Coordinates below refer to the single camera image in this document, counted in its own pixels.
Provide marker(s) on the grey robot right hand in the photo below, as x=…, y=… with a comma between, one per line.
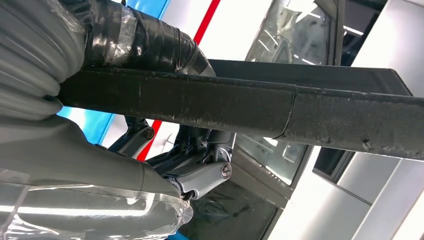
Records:
x=66, y=155

